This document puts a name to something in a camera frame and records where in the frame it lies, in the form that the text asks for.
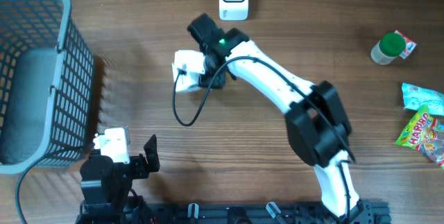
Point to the green lid white jar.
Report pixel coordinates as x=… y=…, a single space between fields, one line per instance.
x=388 y=48

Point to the white blue cardboard box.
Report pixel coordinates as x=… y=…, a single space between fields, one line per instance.
x=188 y=82

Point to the Haribo gummy candy bag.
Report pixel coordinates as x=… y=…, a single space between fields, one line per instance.
x=424 y=133

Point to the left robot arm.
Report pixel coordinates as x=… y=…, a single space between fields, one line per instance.
x=107 y=188

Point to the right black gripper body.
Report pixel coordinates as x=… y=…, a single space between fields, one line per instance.
x=207 y=78

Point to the grey plastic shopping basket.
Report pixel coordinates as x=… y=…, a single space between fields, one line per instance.
x=47 y=76

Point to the light blue tissue pack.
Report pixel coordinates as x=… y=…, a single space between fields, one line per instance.
x=415 y=97

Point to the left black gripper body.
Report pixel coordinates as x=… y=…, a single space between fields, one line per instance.
x=137 y=168

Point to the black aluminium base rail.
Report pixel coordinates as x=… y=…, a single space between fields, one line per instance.
x=365 y=212

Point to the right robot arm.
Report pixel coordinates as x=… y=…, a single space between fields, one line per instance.
x=316 y=122

